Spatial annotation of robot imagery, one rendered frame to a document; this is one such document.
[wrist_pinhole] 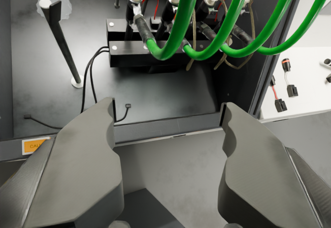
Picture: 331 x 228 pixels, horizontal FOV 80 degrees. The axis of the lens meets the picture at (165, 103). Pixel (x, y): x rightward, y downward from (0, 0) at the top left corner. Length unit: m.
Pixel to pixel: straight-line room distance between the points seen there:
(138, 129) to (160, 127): 0.06
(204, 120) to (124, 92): 0.26
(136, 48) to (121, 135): 0.22
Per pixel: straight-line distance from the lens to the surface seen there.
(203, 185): 1.62
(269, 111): 0.65
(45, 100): 0.65
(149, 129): 0.50
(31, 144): 0.50
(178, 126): 0.53
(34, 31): 0.74
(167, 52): 0.22
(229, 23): 0.27
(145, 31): 0.33
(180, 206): 1.58
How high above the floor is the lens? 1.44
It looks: 70 degrees down
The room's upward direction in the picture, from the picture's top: 51 degrees clockwise
